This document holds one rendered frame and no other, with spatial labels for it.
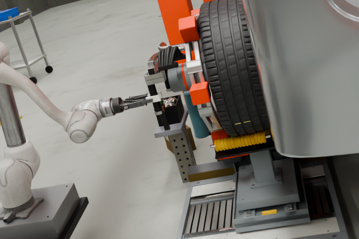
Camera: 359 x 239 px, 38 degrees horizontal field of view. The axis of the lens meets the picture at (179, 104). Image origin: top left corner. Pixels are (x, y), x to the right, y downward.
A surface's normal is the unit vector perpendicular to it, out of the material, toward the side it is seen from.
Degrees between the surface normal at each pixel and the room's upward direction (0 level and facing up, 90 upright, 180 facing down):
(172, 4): 90
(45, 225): 90
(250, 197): 0
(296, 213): 90
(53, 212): 2
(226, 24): 41
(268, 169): 90
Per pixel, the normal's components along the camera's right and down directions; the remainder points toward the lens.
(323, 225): -0.25, -0.92
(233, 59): -0.22, 0.00
